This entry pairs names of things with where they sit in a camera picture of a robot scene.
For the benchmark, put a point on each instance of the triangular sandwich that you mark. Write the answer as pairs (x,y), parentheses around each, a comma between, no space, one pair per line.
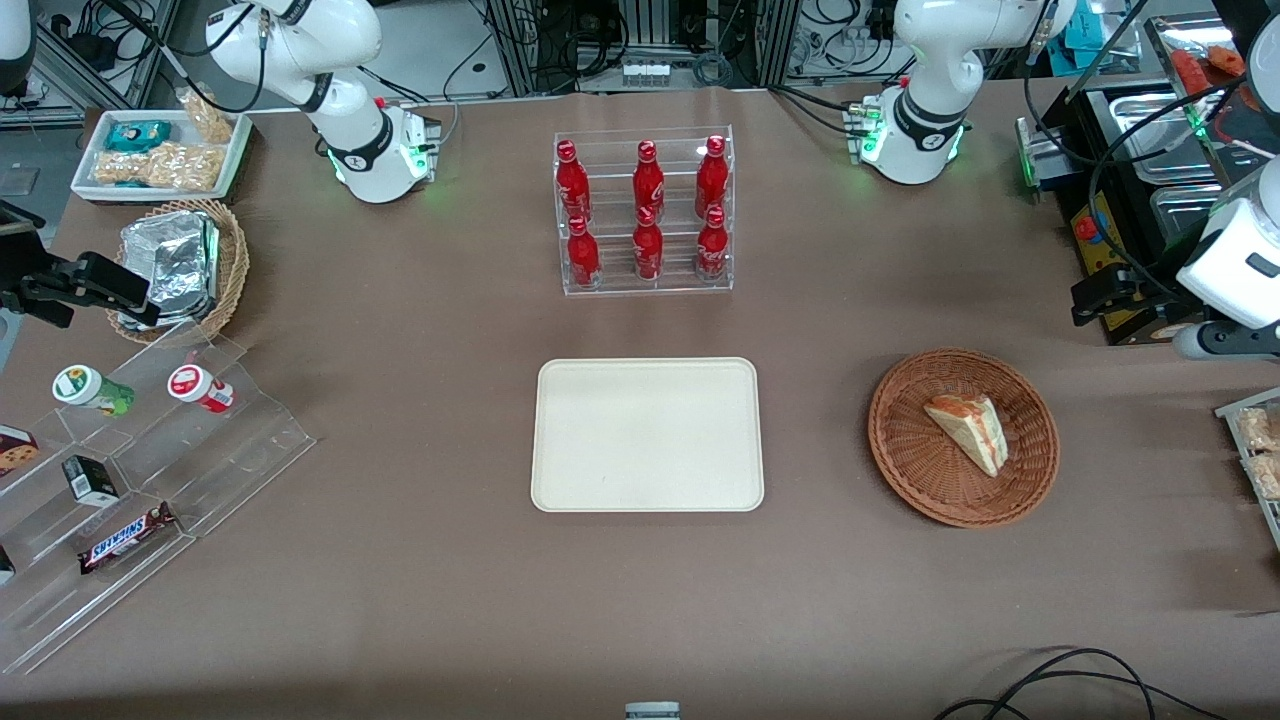
(970,432)

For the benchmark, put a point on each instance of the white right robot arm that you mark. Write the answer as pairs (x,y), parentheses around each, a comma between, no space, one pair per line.
(350,120)

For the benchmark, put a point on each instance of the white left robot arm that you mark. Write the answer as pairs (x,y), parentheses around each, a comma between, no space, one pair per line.
(925,110)

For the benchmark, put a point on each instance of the light wicker basket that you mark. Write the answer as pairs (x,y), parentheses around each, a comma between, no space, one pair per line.
(232,265)

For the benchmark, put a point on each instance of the brown round wicker basket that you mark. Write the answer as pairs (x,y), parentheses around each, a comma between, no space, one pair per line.
(915,460)

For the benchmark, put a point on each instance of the cream plastic tray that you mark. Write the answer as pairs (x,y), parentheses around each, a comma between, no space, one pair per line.
(647,435)

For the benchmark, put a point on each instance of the aluminium foil container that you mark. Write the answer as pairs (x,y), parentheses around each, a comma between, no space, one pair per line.
(175,265)

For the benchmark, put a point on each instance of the yellow black control box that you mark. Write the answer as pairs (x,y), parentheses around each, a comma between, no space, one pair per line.
(1105,235)

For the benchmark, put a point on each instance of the green lidded yogurt cup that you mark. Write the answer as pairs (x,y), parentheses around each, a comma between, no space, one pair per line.
(85,388)

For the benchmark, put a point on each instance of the red lidded yogurt cup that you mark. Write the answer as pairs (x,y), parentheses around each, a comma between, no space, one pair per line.
(198,387)

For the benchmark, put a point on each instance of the small steel food pan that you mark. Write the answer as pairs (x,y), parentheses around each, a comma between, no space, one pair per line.
(1185,215)

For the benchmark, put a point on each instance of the white rectangular snack container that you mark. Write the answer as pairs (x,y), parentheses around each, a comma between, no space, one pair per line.
(90,185)

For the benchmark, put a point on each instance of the large clear peanut bag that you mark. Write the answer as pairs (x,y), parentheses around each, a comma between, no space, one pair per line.
(165,167)

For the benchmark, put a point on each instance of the brown cookie box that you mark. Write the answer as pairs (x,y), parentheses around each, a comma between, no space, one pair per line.
(15,450)

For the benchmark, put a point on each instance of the teal snack packet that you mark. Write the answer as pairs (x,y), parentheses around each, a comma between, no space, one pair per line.
(138,135)

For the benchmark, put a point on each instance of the large steel food pan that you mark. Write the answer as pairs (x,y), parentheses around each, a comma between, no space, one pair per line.
(1150,130)

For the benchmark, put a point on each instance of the small black carton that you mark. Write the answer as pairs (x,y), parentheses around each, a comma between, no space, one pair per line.
(92,480)

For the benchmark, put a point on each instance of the clear acrylic stepped shelf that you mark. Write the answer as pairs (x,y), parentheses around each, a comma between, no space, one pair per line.
(250,445)

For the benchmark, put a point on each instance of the black food warmer counter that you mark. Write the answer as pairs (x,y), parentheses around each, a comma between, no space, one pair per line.
(1080,130)

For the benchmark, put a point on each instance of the wrapped pastry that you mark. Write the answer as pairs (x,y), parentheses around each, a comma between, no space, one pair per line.
(1262,428)
(1268,476)

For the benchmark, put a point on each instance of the small clear peanut bag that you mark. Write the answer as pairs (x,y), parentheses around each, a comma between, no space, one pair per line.
(208,118)

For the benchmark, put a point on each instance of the Snickers chocolate bar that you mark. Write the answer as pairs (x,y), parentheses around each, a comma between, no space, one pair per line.
(125,540)

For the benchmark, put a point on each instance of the orange food pieces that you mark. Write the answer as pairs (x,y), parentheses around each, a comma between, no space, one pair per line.
(1195,72)

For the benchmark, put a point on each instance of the dark small packet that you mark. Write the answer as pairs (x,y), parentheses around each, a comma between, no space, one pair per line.
(5,565)

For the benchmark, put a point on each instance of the teal cardboard box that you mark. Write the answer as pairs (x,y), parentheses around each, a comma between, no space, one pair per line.
(1083,25)

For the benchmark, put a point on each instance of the red cola bottle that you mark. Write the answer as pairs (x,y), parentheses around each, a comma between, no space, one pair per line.
(648,180)
(583,258)
(711,178)
(712,250)
(648,250)
(572,185)

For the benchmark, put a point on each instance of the clear acrylic bottle rack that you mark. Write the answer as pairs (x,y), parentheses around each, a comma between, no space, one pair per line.
(615,200)

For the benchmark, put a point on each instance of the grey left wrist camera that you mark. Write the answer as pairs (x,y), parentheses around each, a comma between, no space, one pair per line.
(1225,342)

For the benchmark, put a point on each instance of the aluminium frame rack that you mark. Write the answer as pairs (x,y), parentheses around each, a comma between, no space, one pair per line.
(520,45)

